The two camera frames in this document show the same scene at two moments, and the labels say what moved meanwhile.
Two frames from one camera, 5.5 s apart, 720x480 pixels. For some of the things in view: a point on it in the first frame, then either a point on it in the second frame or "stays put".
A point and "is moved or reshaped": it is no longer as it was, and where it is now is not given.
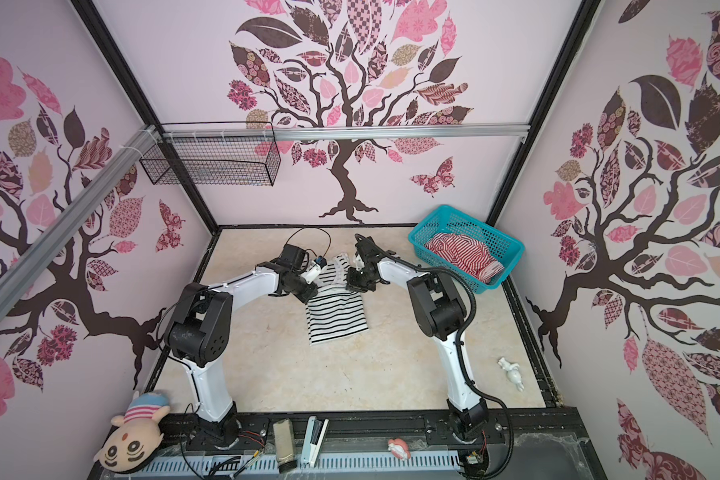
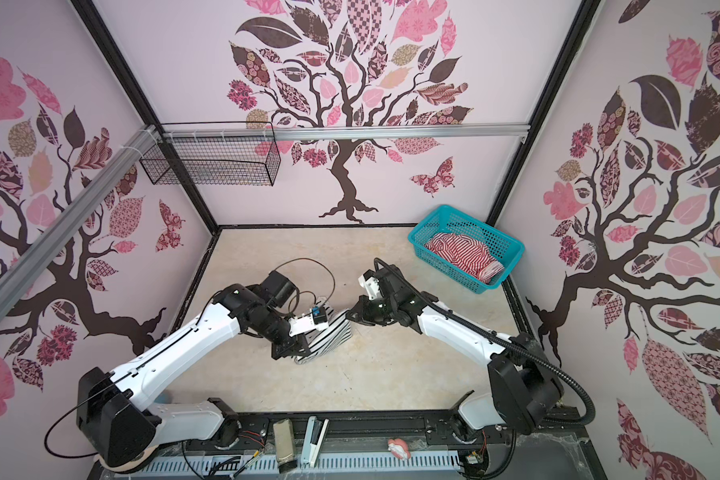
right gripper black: (354, 284) to (364, 305)
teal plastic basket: (451, 239) stays put
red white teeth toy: (399, 449) stays put
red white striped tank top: (466, 253) stays put
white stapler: (315, 431) stays put
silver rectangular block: (284, 447) stays put
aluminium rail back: (210, 135) stays put
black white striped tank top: (334, 311) is moved or reshaped
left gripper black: (304, 297) to (289, 346)
